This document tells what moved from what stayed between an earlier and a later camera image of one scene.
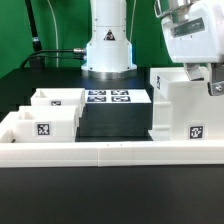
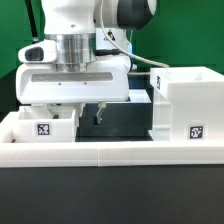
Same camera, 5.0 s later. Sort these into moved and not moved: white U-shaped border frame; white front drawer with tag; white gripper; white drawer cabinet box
Moved: white gripper
Not moved: white front drawer with tag; white drawer cabinet box; white U-shaped border frame
